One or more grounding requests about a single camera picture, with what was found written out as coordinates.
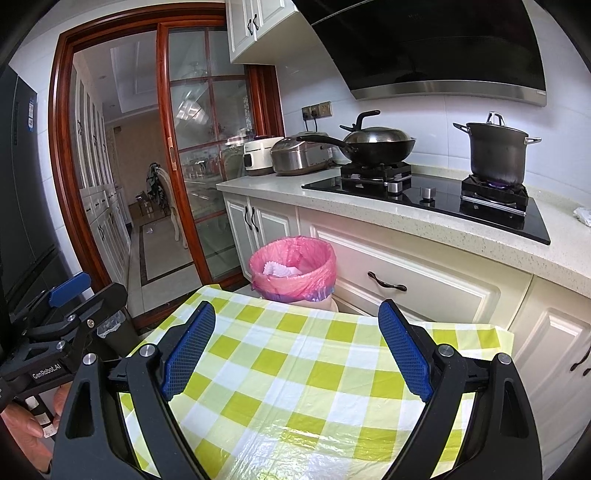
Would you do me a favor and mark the green checked tablecloth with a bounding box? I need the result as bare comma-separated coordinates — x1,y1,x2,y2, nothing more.
117,284,515,480

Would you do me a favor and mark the grey stock pot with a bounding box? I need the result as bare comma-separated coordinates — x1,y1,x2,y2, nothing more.
452,121,542,184

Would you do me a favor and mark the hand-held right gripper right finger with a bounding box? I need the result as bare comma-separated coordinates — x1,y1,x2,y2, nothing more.
378,299,543,480

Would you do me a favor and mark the grey stock pot lid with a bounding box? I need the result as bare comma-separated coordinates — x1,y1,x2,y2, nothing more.
464,112,529,134

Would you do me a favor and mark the steel wok lid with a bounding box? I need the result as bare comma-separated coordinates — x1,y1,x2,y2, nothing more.
341,110,415,145

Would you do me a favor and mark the person's left hand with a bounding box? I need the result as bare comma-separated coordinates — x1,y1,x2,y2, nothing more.
0,384,70,474

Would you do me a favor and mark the white drawer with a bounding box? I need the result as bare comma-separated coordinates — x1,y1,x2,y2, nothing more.
298,207,534,326

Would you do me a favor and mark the black wok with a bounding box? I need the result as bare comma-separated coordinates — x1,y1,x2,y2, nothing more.
295,130,416,165

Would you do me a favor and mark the white dining chair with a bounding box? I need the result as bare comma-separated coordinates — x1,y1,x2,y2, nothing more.
154,166,182,250

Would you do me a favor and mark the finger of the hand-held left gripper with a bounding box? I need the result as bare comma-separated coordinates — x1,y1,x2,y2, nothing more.
7,271,92,326
25,282,129,352

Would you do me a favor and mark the white base cabinet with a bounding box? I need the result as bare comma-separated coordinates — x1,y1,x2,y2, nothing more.
505,274,591,467
223,191,301,278

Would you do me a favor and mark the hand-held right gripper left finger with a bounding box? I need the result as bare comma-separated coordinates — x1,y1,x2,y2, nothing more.
50,300,218,480

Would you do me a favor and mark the white hallway cabinet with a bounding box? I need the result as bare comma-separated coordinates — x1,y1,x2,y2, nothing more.
71,65,132,296

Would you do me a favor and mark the black range hood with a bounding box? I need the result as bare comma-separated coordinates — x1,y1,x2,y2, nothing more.
293,0,548,108

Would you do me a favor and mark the white upper cabinet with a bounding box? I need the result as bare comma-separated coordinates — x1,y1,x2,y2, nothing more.
226,0,301,64

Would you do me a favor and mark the black glass gas stove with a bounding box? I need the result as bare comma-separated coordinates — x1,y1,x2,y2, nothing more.
301,161,552,245

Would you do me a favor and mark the silver rice cooker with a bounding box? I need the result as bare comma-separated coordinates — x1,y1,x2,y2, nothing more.
270,137,335,176

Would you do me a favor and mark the dark patterned garment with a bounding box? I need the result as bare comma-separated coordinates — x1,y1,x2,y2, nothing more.
145,162,169,213

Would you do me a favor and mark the dark refrigerator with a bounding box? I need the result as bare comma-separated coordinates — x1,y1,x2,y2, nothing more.
0,65,75,315

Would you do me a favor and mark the speckled stone countertop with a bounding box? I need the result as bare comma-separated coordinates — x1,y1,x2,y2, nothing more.
216,164,591,301

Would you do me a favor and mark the white rice cooker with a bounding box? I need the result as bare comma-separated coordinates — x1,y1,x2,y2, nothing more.
243,135,284,177

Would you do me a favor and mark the red wooden door frame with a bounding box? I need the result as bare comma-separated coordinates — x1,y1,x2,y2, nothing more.
48,14,284,315

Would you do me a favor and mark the white bin with pink liner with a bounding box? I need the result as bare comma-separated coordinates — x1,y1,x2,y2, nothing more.
249,235,338,315

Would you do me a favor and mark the glass sliding door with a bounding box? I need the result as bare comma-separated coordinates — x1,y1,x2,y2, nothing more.
157,21,253,287

